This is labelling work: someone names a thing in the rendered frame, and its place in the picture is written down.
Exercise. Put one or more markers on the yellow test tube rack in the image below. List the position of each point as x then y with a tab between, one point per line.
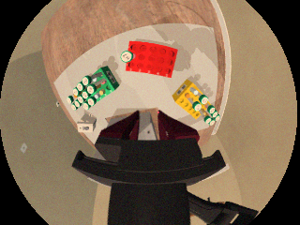
179	95

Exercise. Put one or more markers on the beige bench mat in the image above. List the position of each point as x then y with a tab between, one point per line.
196	60

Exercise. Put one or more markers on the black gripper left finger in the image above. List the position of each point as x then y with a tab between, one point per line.
123	128

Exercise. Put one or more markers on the red test tube rack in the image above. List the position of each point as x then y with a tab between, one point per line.
163	63

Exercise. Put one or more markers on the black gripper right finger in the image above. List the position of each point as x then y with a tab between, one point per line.
174	128

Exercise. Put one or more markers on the green test tube rack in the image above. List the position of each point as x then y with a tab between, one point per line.
111	82

